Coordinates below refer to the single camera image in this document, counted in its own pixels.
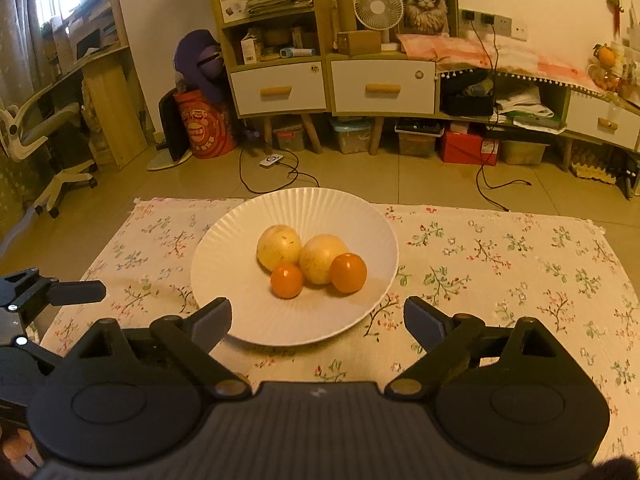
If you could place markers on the red cardboard box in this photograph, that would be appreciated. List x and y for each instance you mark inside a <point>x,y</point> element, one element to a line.
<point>465,149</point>

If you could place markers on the purple plush toy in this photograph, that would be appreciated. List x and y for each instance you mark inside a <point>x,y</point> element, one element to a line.
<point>200,55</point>

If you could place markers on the white ribbed plate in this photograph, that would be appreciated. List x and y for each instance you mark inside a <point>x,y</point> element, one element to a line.
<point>240,300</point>

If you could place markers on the mandarin orange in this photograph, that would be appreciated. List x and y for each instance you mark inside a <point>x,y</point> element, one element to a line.
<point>348,273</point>

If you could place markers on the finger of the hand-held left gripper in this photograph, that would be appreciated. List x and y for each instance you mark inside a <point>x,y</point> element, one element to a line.
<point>75,292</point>
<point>30,350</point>

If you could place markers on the black bag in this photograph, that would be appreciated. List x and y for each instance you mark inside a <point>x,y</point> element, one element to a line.
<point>467,97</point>

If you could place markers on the tall wooden shelf cabinet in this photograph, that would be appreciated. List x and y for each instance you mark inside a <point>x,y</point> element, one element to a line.
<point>277,92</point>

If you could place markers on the storage box with dark lid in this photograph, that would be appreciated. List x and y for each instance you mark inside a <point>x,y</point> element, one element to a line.
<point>417,142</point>

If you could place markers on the egg tray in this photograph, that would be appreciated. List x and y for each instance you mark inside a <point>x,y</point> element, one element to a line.
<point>592,167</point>

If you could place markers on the beige storage box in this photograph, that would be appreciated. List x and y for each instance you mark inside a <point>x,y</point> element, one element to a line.
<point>522,152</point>

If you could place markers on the decorative bowl with oranges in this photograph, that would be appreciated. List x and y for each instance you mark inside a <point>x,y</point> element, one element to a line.
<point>606,60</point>

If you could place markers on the wall socket panel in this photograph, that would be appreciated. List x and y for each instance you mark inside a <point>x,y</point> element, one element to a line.
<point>495,22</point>

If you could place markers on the small white floor device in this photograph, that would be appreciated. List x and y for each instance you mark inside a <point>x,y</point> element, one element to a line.
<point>271,161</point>

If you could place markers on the orange printed bag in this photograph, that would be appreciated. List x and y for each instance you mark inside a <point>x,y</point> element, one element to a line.
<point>205,125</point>

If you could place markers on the clear box with blue lid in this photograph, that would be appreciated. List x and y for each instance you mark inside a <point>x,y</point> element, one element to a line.
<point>351,136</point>

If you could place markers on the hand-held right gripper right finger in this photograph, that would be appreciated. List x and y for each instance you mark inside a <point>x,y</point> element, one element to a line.
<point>425,322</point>

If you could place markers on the smooth orange tomato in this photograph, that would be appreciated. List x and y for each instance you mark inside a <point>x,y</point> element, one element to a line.
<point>287,282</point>

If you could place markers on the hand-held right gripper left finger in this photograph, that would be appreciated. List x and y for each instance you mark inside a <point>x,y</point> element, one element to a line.
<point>210,322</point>

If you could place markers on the wooden cabinet with white drawer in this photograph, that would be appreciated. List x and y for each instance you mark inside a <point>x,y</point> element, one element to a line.
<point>382,87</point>

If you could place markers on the cardboard tube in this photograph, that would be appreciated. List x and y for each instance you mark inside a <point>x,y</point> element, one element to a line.
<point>345,10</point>

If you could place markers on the white office chair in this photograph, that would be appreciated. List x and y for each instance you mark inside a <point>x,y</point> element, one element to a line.
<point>60,135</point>

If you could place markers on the black panel on oval base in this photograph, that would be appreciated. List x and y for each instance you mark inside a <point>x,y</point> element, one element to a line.
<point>172,130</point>

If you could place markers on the small clear storage box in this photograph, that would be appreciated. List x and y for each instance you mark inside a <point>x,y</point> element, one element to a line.
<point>290,137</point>

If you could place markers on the pink table runner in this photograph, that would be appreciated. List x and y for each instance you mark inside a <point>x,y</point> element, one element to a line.
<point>500,55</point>

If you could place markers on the floral tablecloth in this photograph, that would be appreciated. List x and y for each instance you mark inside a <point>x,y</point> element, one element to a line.
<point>500,270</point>

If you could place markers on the small wooden box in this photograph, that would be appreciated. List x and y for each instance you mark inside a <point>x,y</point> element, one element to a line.
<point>359,42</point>

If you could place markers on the light wooden desk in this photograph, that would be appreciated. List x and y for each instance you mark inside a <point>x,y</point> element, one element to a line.
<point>112,110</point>

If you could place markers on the pile of papers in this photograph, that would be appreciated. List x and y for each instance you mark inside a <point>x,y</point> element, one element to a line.
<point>530,107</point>

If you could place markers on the speckled pale yellow pear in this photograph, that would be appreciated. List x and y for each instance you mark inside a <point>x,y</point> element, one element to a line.
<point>277,247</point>

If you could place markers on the patterned curtain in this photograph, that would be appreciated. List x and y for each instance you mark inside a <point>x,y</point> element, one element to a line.
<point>17,20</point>

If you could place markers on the white desk fan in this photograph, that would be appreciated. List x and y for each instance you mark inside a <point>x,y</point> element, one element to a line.
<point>378,7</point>

